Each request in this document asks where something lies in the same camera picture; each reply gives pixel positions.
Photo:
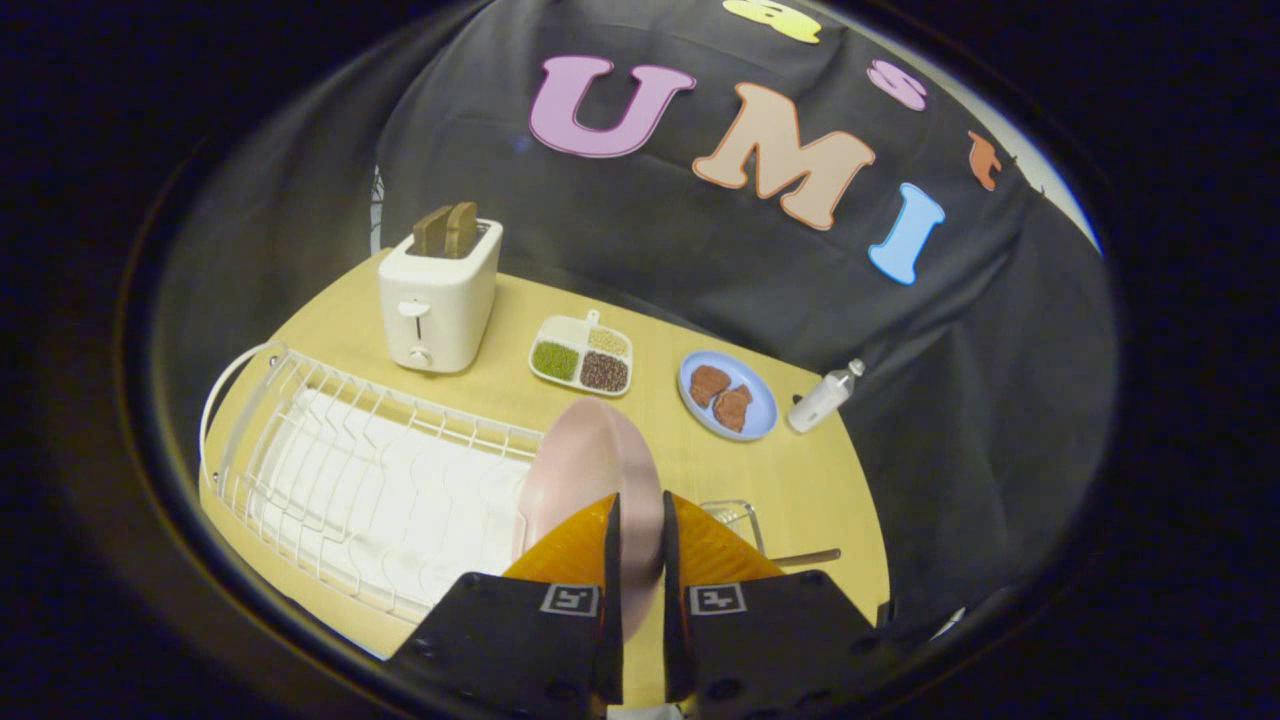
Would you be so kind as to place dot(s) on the pink plate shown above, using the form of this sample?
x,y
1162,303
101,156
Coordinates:
x,y
590,470

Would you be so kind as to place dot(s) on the pile of dark red beans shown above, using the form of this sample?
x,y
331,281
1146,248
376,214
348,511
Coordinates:
x,y
604,371

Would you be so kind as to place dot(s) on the pile of pale beans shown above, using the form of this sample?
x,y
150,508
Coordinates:
x,y
608,341

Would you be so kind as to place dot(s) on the black backdrop cloth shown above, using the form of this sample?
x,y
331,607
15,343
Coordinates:
x,y
700,260

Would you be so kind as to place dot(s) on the brown bread slice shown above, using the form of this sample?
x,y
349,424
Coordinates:
x,y
462,228
432,232

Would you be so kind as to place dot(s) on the pile of green beans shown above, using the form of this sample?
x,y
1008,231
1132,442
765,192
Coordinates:
x,y
554,359

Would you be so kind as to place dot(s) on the white drain tray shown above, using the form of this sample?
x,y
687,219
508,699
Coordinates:
x,y
380,500

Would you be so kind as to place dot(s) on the brown meat piece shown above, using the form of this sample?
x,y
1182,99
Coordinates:
x,y
709,384
733,408

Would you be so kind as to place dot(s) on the white bottle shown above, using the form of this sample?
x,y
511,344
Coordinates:
x,y
822,398

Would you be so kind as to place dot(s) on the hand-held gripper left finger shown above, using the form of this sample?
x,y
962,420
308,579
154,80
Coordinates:
x,y
612,600

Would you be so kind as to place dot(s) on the white divided tray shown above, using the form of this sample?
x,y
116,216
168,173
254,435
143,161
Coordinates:
x,y
582,355

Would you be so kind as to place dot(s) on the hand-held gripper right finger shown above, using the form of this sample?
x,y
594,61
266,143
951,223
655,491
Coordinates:
x,y
672,600

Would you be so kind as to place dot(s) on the white toaster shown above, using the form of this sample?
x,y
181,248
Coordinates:
x,y
440,300

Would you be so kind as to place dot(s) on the blue plate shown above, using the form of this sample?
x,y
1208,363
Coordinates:
x,y
728,394

